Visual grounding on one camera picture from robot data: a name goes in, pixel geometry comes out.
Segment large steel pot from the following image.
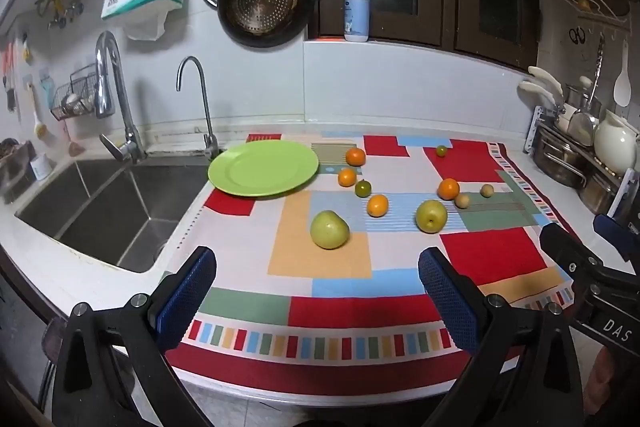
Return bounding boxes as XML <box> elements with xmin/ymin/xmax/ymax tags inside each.
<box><xmin>532</xmin><ymin>124</ymin><xmax>593</xmax><ymax>188</ymax></box>

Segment wire sink basket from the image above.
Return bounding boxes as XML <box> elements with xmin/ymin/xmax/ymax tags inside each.
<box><xmin>50</xmin><ymin>64</ymin><xmax>101</xmax><ymax>120</ymax></box>

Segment white dish rack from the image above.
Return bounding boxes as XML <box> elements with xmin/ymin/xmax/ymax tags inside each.
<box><xmin>523</xmin><ymin>106</ymin><xmax>640</xmax><ymax>218</ymax></box>

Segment green plate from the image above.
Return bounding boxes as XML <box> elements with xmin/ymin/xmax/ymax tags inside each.
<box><xmin>207</xmin><ymin>140</ymin><xmax>320</xmax><ymax>198</ymax></box>

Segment colourful patchwork tablecloth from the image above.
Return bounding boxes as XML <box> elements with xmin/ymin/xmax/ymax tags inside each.
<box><xmin>162</xmin><ymin>133</ymin><xmax>581</xmax><ymax>395</ymax></box>

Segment small steel pot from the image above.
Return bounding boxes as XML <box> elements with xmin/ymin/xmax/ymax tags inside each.
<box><xmin>562</xmin><ymin>84</ymin><xmax>603</xmax><ymax>118</ymax></box>

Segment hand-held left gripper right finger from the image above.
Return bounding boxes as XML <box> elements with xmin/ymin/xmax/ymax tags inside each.
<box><xmin>417</xmin><ymin>247</ymin><xmax>586</xmax><ymax>427</ymax></box>

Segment small white cup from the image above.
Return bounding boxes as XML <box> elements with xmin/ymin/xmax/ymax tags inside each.
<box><xmin>30</xmin><ymin>157</ymin><xmax>55</xmax><ymax>182</ymax></box>

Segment cream handled pan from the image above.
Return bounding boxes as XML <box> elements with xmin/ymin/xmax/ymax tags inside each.
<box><xmin>517</xmin><ymin>80</ymin><xmax>561</xmax><ymax>112</ymax></box>
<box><xmin>528</xmin><ymin>66</ymin><xmax>566</xmax><ymax>100</ymax></box>

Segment dish brush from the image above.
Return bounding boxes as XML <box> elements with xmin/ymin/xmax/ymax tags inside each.
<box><xmin>27</xmin><ymin>82</ymin><xmax>51</xmax><ymax>138</ymax></box>

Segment red scraper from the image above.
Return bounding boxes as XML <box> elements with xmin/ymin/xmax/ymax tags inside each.
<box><xmin>62</xmin><ymin>122</ymin><xmax>86</xmax><ymax>158</ymax></box>

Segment white rice paddle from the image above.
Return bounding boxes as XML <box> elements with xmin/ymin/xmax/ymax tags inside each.
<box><xmin>613</xmin><ymin>41</ymin><xmax>632</xmax><ymax>106</ymax></box>

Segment white pump soap bottle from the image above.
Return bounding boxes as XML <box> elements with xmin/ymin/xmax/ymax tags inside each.
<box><xmin>344</xmin><ymin>0</ymin><xmax>371</xmax><ymax>43</ymax></box>

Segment white plastic bag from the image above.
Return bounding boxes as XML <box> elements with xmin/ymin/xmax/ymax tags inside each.
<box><xmin>125</xmin><ymin>9</ymin><xmax>168</xmax><ymax>42</ymax></box>

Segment thin gooseneck faucet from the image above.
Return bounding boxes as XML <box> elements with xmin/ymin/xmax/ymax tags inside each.
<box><xmin>176</xmin><ymin>56</ymin><xmax>221</xmax><ymax>160</ymax></box>

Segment stainless steel sink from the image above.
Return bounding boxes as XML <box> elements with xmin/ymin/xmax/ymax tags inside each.
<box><xmin>15</xmin><ymin>157</ymin><xmax>211</xmax><ymax>275</ymax></box>

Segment person's right hand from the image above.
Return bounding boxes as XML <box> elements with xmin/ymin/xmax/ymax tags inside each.
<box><xmin>585</xmin><ymin>347</ymin><xmax>619</xmax><ymax>415</ymax></box>

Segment metal ladle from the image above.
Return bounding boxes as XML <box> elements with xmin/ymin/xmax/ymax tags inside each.
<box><xmin>582</xmin><ymin>34</ymin><xmax>606</xmax><ymax>118</ymax></box>

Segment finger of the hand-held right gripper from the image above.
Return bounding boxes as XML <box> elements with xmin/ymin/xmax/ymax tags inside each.
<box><xmin>593</xmin><ymin>214</ymin><xmax>640</xmax><ymax>263</ymax></box>
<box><xmin>540</xmin><ymin>223</ymin><xmax>606</xmax><ymax>283</ymax></box>

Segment large chrome faucet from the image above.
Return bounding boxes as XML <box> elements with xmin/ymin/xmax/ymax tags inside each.
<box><xmin>95</xmin><ymin>31</ymin><xmax>147</xmax><ymax>164</ymax></box>

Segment white ceramic jug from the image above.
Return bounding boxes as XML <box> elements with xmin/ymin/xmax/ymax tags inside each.
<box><xmin>593</xmin><ymin>109</ymin><xmax>638</xmax><ymax>175</ymax></box>

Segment large green apple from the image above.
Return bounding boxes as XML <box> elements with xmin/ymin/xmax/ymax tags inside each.
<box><xmin>416</xmin><ymin>200</ymin><xmax>448</xmax><ymax>234</ymax></box>
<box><xmin>310</xmin><ymin>210</ymin><xmax>351</xmax><ymax>250</ymax></box>

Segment steel pot with handle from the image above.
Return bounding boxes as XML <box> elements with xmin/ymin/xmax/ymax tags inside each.
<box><xmin>580</xmin><ymin>167</ymin><xmax>626</xmax><ymax>214</ymax></box>

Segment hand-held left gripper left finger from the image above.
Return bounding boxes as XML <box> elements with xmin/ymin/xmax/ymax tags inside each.
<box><xmin>50</xmin><ymin>246</ymin><xmax>218</xmax><ymax>427</ymax></box>

